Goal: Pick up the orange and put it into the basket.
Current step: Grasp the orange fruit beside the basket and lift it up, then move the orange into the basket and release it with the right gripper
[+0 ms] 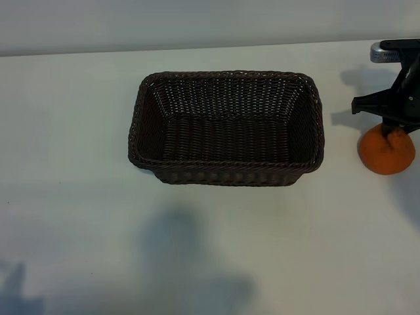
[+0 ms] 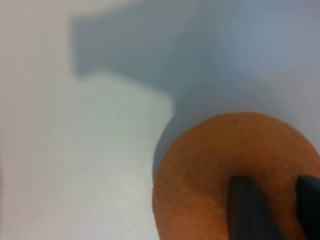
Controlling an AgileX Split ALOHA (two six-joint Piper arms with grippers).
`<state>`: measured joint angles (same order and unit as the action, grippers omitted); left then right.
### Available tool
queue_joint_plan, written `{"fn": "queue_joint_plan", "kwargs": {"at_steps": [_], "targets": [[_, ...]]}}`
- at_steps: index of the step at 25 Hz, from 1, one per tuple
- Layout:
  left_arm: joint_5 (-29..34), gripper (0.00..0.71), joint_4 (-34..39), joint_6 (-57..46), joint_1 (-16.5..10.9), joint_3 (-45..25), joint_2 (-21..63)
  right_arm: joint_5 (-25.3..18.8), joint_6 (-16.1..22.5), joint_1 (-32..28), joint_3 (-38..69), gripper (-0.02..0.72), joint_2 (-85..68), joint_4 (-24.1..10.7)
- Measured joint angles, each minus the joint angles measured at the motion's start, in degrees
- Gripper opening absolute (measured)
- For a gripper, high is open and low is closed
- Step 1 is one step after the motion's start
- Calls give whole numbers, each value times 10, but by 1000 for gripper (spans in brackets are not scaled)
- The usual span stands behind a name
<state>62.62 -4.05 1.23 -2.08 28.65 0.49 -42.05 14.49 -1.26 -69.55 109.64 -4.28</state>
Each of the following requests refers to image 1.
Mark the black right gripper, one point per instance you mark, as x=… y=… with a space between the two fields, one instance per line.
x=407 y=105

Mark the black right camera mount bracket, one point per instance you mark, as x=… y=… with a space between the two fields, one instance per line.
x=403 y=44

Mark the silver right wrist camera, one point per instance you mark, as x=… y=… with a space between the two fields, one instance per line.
x=380 y=54

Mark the dark brown wicker basket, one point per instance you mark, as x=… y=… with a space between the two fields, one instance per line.
x=229 y=144

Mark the wrinkled orange fruit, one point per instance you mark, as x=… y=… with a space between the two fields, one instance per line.
x=377 y=157

